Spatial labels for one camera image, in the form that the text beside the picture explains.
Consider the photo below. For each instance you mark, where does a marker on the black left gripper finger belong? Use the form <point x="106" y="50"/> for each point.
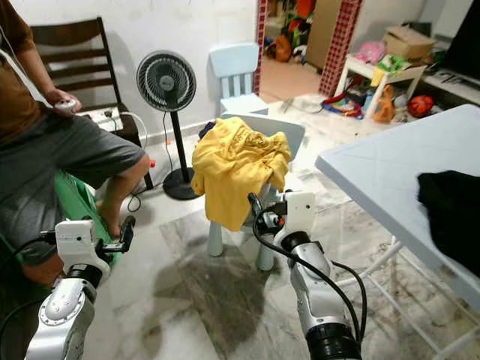
<point x="128" y="234"/>

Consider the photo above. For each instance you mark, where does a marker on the navy cloth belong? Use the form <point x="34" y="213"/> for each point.
<point x="205" y="130"/>

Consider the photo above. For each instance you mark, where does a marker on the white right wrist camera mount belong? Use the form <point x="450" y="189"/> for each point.
<point x="296" y="210"/>

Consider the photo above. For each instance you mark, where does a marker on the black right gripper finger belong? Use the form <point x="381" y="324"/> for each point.
<point x="256" y="208"/>

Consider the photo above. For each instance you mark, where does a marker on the pink bag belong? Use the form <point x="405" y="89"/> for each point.
<point x="371" y="52"/>

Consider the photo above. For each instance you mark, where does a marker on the white television console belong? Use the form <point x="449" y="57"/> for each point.
<point x="457" y="84"/>

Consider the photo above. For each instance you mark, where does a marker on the large pale blue folding table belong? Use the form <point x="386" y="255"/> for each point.
<point x="375" y="157"/>

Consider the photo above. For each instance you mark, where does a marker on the red white tiled pillar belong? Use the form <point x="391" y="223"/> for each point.
<point x="341" y="52"/>
<point x="262" y="37"/>

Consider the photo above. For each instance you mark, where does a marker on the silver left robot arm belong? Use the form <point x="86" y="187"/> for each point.
<point x="60" y="315"/>

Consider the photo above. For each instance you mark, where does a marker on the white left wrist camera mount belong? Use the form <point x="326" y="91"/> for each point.
<point x="79" y="247"/>

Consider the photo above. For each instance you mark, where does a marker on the green toy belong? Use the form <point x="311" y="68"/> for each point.
<point x="394" y="64"/>

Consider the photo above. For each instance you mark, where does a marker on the person's left hand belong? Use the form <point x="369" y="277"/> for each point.
<point x="56" y="95"/>

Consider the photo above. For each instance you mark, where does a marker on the brown cardboard box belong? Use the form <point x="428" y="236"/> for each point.
<point x="409" y="43"/>

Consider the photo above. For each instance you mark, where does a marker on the black garment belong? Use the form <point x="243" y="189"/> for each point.
<point x="450" y="217"/>

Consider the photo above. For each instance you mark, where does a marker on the light blue plastic chair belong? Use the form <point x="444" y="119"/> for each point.
<point x="232" y="60"/>
<point x="292" y="135"/>

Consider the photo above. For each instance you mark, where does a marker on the orange bag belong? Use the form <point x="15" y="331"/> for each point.
<point x="283" y="49"/>

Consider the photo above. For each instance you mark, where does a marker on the person's left forearm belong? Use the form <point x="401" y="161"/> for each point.
<point x="47" y="79"/>

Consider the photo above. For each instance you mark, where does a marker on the white toy shelf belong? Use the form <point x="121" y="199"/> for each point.
<point x="416" y="73"/>

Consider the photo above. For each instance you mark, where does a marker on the white handheld controller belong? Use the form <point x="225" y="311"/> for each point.
<point x="71" y="105"/>

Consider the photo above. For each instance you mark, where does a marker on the yellow printed shirt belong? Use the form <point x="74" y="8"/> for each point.
<point x="236" y="172"/>

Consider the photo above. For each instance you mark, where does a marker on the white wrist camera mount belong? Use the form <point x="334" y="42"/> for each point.
<point x="79" y="247"/>
<point x="296" y="210"/>

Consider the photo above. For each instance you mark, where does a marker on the white power strip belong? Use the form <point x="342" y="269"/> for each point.
<point x="101" y="118"/>

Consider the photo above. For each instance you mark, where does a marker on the red ball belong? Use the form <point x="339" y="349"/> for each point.
<point x="421" y="106"/>

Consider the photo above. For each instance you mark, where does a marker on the dark wooden chair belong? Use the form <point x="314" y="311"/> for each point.
<point x="75" y="31"/>

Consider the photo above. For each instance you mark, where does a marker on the brown wooden board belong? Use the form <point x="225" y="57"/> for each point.
<point x="322" y="34"/>

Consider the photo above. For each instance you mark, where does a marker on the black flat television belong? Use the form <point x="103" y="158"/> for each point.
<point x="465" y="41"/>

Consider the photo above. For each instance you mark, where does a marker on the black standing fan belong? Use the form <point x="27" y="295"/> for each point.
<point x="166" y="81"/>

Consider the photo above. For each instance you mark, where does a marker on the orange toy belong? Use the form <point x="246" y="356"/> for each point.
<point x="384" y="109"/>

